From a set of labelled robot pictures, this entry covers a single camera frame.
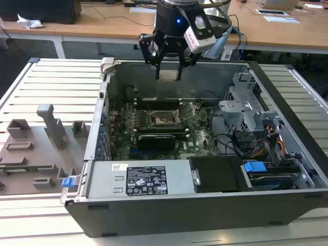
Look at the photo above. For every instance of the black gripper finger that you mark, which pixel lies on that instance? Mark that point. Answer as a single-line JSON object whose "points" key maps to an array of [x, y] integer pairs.
{"points": [[187, 60], [151, 48]]}

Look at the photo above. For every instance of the silver CPU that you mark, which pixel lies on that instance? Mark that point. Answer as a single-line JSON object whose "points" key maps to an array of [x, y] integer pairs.
{"points": [[167, 75]]}

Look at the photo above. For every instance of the black RAM slot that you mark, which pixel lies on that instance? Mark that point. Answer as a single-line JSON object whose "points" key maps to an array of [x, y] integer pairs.
{"points": [[153, 107], [153, 99], [153, 102], [161, 128], [161, 132]]}

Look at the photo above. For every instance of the CPU socket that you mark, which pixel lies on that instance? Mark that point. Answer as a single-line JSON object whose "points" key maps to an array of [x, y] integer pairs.
{"points": [[161, 120]]}

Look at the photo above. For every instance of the blue expansion slot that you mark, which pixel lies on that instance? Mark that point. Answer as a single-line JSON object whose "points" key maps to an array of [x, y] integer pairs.
{"points": [[137, 155]]}

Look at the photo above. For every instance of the pale blue teach pendant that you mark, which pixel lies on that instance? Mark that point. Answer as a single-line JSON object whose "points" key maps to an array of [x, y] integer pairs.
{"points": [[217, 43]]}

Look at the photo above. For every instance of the wooden desk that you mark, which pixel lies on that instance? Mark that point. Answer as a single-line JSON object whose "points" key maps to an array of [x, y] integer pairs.
{"points": [[102, 28]]}

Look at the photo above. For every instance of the grey metal drive cage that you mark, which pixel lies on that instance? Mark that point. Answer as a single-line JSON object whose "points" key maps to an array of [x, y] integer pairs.
{"points": [[235, 112]]}

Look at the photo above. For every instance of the green motherboard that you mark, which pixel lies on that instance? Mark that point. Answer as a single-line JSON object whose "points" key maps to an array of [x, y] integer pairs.
{"points": [[200, 143]]}

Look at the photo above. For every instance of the black graphics card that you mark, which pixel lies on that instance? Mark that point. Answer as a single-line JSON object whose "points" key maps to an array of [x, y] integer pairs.
{"points": [[156, 143]]}

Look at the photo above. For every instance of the silver laptop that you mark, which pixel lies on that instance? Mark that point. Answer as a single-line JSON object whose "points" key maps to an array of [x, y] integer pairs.
{"points": [[276, 3]]}

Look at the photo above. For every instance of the black plastic drive shroud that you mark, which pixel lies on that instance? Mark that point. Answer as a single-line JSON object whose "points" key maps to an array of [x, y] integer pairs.
{"points": [[217, 174]]}

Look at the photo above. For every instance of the black box device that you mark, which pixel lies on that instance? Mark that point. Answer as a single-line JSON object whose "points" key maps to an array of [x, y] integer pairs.
{"points": [[38, 10]]}

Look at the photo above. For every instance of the crumpled white paper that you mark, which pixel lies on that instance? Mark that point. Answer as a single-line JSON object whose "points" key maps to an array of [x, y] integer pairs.
{"points": [[28, 23]]}

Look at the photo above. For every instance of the hard disk in blue carrier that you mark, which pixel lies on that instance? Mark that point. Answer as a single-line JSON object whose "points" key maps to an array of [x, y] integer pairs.
{"points": [[255, 169]]}

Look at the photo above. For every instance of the silver power supply unit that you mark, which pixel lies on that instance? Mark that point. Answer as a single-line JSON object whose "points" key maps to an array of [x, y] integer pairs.
{"points": [[102, 179]]}

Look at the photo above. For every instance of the blue case latch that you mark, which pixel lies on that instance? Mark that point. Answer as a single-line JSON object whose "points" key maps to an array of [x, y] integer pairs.
{"points": [[69, 183]]}

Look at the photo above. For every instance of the grey parts rack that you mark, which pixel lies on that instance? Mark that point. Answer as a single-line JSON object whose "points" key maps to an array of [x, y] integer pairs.
{"points": [[38, 159]]}

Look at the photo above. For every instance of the black PC case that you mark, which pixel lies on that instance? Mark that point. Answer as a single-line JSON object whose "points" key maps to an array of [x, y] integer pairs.
{"points": [[179, 217]]}

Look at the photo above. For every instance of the green RAM stick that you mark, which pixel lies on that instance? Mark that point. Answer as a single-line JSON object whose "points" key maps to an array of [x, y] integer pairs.
{"points": [[25, 168]]}

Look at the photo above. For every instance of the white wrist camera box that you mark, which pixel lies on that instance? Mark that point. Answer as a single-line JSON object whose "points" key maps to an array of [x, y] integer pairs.
{"points": [[198, 41]]}

